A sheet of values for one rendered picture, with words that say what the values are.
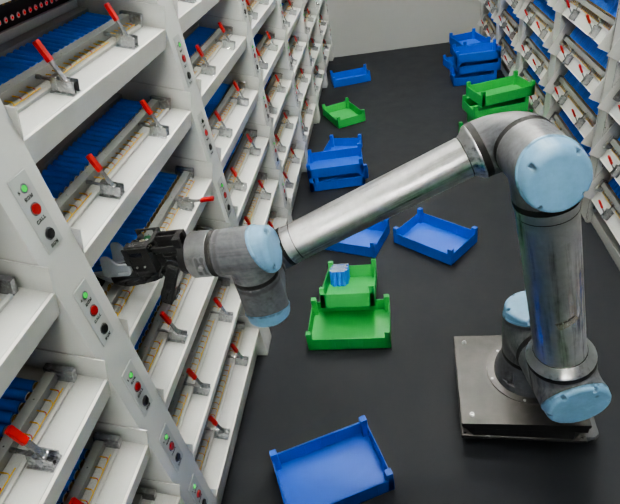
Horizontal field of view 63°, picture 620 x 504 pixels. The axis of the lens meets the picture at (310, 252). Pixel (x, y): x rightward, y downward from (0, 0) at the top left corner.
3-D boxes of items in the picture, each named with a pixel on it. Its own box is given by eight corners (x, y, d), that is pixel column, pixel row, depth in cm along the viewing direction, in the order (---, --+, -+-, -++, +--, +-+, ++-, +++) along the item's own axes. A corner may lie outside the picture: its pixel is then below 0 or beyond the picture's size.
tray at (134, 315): (212, 192, 145) (212, 163, 139) (131, 353, 98) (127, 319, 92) (143, 179, 145) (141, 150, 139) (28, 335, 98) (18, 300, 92)
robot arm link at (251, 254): (278, 285, 93) (265, 241, 87) (215, 290, 96) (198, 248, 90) (286, 254, 100) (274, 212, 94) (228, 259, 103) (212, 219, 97)
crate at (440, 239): (477, 241, 220) (478, 226, 215) (451, 265, 210) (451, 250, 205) (420, 221, 239) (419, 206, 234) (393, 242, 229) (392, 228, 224)
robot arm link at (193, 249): (226, 256, 102) (213, 288, 95) (204, 258, 103) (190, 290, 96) (212, 220, 97) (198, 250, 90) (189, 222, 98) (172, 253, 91)
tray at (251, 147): (268, 147, 212) (271, 116, 204) (236, 230, 165) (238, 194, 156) (220, 138, 212) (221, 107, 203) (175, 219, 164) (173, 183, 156)
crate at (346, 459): (366, 429, 155) (364, 414, 151) (395, 489, 139) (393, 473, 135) (274, 465, 151) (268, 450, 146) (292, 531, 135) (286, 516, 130)
